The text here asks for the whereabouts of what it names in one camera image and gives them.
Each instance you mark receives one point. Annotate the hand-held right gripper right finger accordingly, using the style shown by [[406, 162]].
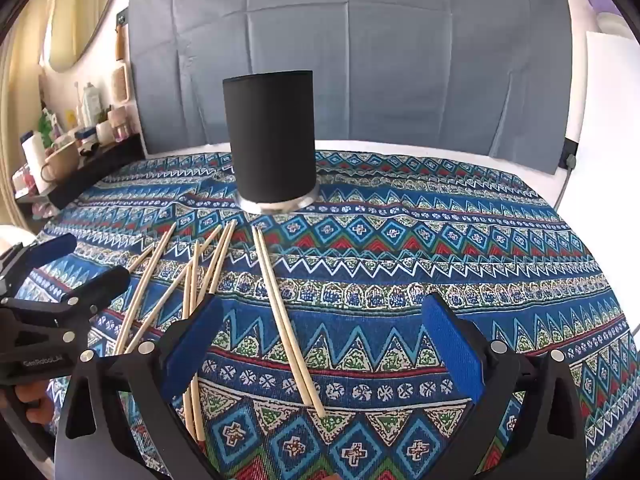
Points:
[[452, 350]]

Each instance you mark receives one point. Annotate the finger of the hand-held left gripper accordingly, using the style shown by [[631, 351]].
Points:
[[107, 282], [50, 248]]

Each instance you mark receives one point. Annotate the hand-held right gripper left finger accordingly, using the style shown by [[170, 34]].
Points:
[[192, 345]]

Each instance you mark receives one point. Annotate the bunch of wooden chopsticks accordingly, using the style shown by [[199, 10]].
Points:
[[300, 365]]

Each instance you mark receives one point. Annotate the black cylindrical utensil holder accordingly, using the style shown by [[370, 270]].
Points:
[[272, 140]]

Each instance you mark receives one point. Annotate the person's left hand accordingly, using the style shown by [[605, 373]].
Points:
[[35, 402]]

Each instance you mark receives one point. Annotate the pink container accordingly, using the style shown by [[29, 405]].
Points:
[[25, 180]]

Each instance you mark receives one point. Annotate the beige mug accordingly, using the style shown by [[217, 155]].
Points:
[[62, 162]]

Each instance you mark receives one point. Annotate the blue patterned tablecloth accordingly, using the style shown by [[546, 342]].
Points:
[[400, 270]]

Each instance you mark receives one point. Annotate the black shelf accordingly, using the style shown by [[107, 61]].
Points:
[[100, 165]]

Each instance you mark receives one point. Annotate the blue-lidded jar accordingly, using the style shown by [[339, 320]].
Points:
[[85, 135]]

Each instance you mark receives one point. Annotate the green artificial plant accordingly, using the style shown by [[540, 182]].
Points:
[[46, 127]]

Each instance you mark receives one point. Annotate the succulent in white pot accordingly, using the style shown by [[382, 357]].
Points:
[[104, 132]]

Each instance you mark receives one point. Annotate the beige curtain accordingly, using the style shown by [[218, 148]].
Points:
[[20, 110]]

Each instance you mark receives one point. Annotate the pink jar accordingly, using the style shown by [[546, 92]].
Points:
[[120, 125]]

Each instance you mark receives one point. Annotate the white lotion bottle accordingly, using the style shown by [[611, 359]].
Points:
[[91, 107]]

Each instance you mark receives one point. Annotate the wooden paddle hairbrush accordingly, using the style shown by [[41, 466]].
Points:
[[120, 85]]

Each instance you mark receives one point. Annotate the grey cloth backdrop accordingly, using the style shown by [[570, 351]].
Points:
[[375, 60]]

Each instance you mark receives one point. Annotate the stack of white bowls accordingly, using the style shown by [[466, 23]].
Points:
[[611, 21]]

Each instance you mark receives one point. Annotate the purple colander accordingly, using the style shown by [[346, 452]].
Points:
[[606, 0]]

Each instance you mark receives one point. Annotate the wall socket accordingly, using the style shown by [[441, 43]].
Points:
[[569, 155]]

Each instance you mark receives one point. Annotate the round wall mirror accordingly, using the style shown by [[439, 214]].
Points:
[[80, 10]]

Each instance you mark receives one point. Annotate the black wall hook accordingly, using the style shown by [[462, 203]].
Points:
[[121, 17]]

